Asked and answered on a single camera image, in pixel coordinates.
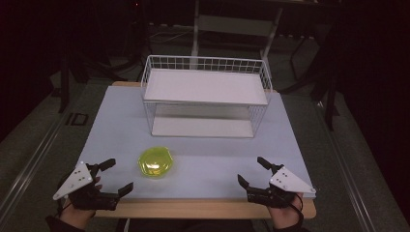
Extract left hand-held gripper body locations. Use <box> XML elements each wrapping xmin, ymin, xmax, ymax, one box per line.
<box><xmin>52</xmin><ymin>160</ymin><xmax>122</xmax><ymax>212</ymax></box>

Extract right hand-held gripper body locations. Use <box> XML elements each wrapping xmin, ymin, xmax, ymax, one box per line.
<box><xmin>247</xmin><ymin>163</ymin><xmax>317</xmax><ymax>209</ymax></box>

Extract yellow-green hexagonal plate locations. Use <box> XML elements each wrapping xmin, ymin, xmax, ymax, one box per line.
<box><xmin>137</xmin><ymin>146</ymin><xmax>175</xmax><ymax>178</ymax></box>

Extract white wire shelf rack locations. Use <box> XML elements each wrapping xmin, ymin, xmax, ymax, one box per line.
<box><xmin>140</xmin><ymin>54</ymin><xmax>274</xmax><ymax>139</ymax></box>

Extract person's right hand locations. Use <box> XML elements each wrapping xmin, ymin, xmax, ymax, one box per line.
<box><xmin>267</xmin><ymin>191</ymin><xmax>305</xmax><ymax>230</ymax></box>

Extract dark stand leg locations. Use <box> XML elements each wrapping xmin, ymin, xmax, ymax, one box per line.
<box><xmin>323</xmin><ymin>57</ymin><xmax>340</xmax><ymax>131</ymax></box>

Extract black cable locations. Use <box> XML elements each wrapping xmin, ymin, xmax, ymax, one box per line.
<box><xmin>288</xmin><ymin>192</ymin><xmax>306</xmax><ymax>228</ymax></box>

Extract black floor bracket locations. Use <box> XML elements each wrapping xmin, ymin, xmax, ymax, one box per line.
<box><xmin>65</xmin><ymin>112</ymin><xmax>90</xmax><ymax>127</ymax></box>

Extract metal frame stand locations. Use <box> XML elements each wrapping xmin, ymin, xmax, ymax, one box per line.
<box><xmin>189</xmin><ymin>0</ymin><xmax>284</xmax><ymax>71</ymax></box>

